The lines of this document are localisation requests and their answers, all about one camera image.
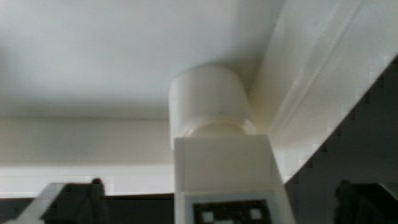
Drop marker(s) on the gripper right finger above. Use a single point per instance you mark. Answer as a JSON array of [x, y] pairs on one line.
[[366, 204]]

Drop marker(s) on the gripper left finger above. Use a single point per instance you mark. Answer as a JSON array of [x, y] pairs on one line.
[[70, 204]]

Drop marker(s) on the white leg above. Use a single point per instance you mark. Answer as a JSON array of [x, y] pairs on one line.
[[229, 190]]

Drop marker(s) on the white square tabletop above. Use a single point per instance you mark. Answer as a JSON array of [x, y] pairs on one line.
[[93, 53]]

